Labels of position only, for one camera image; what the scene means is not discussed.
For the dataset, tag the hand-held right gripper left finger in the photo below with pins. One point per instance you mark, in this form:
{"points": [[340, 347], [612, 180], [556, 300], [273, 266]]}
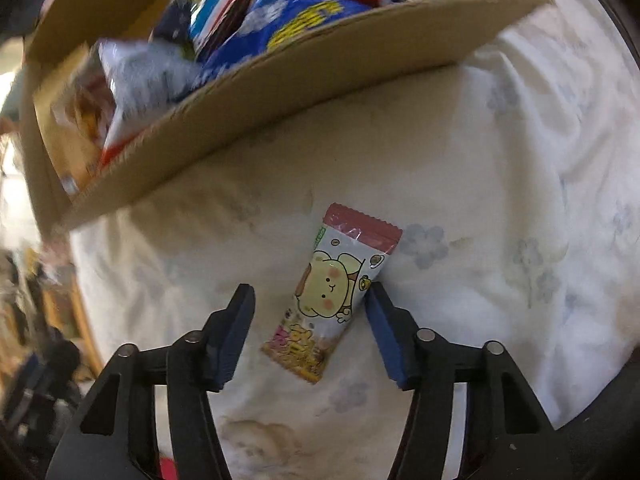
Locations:
{"points": [[235, 340]]}

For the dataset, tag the dark grey cloth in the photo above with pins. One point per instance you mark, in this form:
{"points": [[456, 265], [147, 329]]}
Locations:
{"points": [[610, 440]]}

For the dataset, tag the brown cardboard box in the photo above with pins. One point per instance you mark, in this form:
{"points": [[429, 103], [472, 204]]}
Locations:
{"points": [[300, 90]]}

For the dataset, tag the pile of snack packets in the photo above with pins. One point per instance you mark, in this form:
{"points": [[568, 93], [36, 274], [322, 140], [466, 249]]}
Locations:
{"points": [[135, 85]]}

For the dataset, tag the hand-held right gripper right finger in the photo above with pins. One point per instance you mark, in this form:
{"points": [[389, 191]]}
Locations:
{"points": [[387, 340]]}

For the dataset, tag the cartoon dog snack packet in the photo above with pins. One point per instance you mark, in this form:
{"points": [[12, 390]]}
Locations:
{"points": [[330, 285]]}

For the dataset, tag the white floral duvet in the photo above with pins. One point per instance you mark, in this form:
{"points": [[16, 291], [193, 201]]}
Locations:
{"points": [[475, 185]]}

